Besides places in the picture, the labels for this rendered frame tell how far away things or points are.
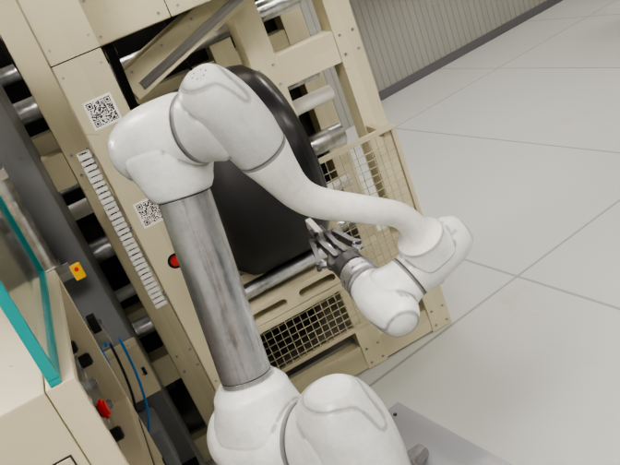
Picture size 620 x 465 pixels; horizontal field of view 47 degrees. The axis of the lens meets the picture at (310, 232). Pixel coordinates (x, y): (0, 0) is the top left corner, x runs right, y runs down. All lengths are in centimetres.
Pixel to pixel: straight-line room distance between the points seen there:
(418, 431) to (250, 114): 76
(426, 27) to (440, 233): 559
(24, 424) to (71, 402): 8
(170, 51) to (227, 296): 117
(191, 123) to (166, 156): 9
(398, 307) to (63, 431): 67
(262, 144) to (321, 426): 49
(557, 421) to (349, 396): 147
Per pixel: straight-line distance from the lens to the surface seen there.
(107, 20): 216
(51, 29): 189
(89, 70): 190
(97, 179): 195
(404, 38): 686
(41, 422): 125
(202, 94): 117
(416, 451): 147
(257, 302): 205
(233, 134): 119
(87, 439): 128
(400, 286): 151
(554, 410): 269
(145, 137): 127
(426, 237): 149
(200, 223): 130
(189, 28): 234
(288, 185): 128
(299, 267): 206
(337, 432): 126
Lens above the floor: 179
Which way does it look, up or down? 23 degrees down
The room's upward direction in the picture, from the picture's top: 22 degrees counter-clockwise
